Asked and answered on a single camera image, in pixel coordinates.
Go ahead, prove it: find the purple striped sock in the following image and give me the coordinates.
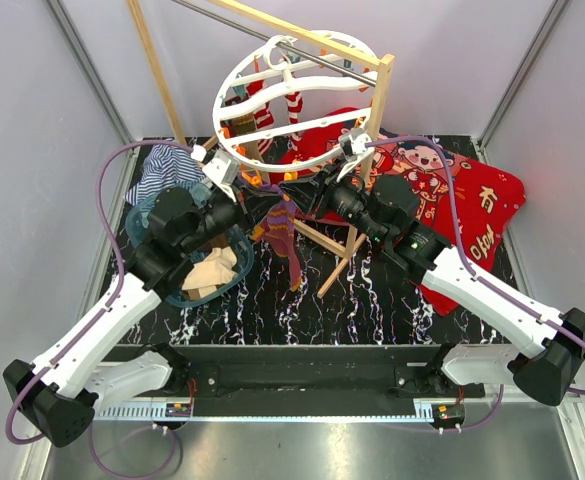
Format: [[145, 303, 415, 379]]
[[239, 165, 263, 188]]

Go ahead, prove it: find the orange clothes peg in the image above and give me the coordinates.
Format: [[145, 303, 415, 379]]
[[283, 171, 298, 181]]

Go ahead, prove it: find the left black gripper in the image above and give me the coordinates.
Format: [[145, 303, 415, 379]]
[[180, 178, 283, 256]]

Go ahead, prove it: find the blue plastic basket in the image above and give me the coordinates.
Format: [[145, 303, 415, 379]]
[[124, 193, 254, 308]]

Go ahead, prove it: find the wooden clothes rack frame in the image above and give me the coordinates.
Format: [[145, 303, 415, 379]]
[[126, 0, 396, 299]]

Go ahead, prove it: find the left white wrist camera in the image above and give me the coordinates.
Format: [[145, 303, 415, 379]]
[[201, 150, 240, 203]]

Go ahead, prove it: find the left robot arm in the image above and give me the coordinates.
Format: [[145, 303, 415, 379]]
[[3, 181, 280, 447]]

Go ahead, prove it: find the red white striped sock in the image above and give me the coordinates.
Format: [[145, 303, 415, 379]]
[[245, 80, 274, 130], [285, 91, 303, 150]]

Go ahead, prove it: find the red cartoon blanket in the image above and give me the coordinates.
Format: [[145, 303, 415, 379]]
[[267, 121, 526, 315]]

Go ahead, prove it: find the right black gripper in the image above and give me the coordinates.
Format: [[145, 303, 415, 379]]
[[280, 155, 389, 245]]

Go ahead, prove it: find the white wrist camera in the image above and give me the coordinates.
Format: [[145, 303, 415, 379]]
[[337, 128, 375, 182], [201, 150, 240, 203]]

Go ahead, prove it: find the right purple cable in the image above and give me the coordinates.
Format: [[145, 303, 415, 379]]
[[366, 138, 585, 434]]

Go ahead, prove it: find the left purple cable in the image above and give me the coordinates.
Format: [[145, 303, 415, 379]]
[[4, 142, 208, 479]]

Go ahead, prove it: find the purple cable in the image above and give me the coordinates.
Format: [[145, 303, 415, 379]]
[[366, 138, 585, 434], [4, 142, 208, 479]]

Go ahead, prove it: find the white round sock hanger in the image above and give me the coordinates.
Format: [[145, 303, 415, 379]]
[[212, 29, 379, 174]]

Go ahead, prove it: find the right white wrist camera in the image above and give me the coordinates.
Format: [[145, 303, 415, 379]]
[[337, 128, 375, 182]]

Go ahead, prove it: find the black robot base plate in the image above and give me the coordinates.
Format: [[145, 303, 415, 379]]
[[121, 343, 488, 419]]

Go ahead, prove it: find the metal hanging rod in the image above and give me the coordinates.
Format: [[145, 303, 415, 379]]
[[171, 0, 377, 84]]

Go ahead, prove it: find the pile of socks in basket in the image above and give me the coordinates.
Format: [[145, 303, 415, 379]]
[[181, 246, 238, 301]]

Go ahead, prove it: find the blue striped cloth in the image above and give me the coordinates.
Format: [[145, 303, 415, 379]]
[[124, 145, 205, 206]]

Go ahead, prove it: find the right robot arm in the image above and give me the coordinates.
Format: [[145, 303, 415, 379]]
[[279, 166, 585, 406]]

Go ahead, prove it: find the brown beige striped sock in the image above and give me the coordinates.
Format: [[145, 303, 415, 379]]
[[215, 86, 257, 138]]

